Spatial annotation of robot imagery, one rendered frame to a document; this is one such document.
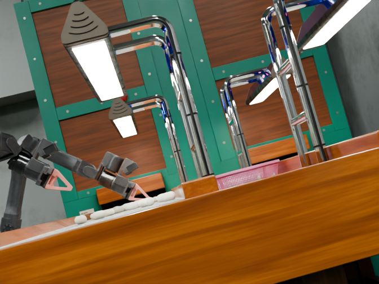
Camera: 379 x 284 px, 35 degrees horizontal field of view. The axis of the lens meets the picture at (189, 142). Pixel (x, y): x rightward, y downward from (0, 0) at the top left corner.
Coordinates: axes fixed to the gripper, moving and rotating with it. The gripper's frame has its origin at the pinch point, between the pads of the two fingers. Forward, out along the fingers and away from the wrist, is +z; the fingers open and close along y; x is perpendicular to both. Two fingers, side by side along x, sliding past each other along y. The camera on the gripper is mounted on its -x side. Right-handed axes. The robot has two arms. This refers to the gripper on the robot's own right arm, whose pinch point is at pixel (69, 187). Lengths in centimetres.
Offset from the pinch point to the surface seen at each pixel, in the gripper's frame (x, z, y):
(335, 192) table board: -22, 50, -99
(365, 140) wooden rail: -33, 53, -91
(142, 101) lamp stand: -38.3, 6.0, 27.8
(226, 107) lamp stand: -53, 35, 43
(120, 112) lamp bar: -29.0, 3.0, 6.5
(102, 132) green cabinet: -25, -9, 86
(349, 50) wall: -156, 102, 209
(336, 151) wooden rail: -33, 54, -73
